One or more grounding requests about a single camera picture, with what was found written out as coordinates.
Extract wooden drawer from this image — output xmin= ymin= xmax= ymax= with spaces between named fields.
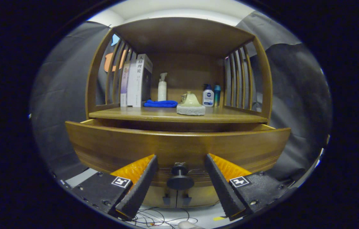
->
xmin=65 ymin=119 xmax=292 ymax=188

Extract wooden countertop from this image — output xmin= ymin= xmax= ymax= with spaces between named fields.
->
xmin=89 ymin=106 xmax=268 ymax=123

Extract white pump bottle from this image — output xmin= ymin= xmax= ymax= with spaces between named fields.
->
xmin=158 ymin=73 xmax=168 ymax=102

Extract blue folded cloth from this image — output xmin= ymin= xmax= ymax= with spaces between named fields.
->
xmin=143 ymin=100 xmax=178 ymax=108

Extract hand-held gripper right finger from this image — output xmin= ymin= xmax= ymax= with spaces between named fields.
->
xmin=205 ymin=153 xmax=293 ymax=221

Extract white portrait cover book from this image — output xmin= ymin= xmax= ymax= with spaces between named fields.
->
xmin=136 ymin=53 xmax=153 ymax=108

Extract wooden cabinet door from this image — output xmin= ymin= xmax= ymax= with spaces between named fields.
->
xmin=144 ymin=186 xmax=177 ymax=208
xmin=176 ymin=186 xmax=220 ymax=207

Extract white lotion bottle blue cap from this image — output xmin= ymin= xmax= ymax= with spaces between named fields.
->
xmin=202 ymin=84 xmax=214 ymax=107

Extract wooden cabinet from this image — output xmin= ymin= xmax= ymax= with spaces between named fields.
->
xmin=85 ymin=17 xmax=273 ymax=209

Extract black drawer knob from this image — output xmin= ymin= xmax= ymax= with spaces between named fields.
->
xmin=167 ymin=162 xmax=195 ymax=190

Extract pale purple book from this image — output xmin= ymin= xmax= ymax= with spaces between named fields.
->
xmin=120 ymin=61 xmax=130 ymax=107

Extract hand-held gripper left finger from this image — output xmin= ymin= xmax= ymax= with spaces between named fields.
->
xmin=71 ymin=155 xmax=158 ymax=221

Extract pale rounded object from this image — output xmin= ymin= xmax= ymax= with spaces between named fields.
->
xmin=178 ymin=221 xmax=205 ymax=229

